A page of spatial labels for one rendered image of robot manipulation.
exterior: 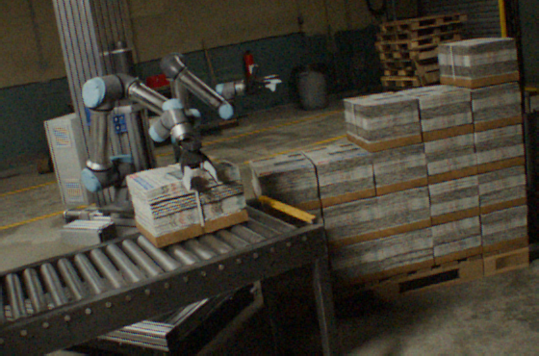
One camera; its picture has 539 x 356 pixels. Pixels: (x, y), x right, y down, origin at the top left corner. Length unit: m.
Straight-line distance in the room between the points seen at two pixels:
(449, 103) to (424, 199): 0.51
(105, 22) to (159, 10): 6.56
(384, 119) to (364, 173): 0.29
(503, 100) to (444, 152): 0.43
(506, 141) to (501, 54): 0.47
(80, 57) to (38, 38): 6.12
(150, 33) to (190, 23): 0.69
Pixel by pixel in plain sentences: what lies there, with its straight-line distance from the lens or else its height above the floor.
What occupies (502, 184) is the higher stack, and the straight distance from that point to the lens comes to 3.33.
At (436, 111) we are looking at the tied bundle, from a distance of 3.07.
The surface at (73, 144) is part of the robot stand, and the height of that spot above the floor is 1.10.
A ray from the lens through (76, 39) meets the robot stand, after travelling 3.04.
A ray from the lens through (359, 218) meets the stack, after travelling 3.02.
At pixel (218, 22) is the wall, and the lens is 9.88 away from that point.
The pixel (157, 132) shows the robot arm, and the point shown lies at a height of 1.20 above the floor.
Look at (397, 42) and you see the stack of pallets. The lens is 9.35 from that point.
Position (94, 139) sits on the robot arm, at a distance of 2.61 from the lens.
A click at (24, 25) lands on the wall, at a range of 9.14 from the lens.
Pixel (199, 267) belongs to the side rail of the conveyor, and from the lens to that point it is 1.95.
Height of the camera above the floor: 1.53
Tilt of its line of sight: 12 degrees down
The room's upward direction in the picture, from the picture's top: 9 degrees counter-clockwise
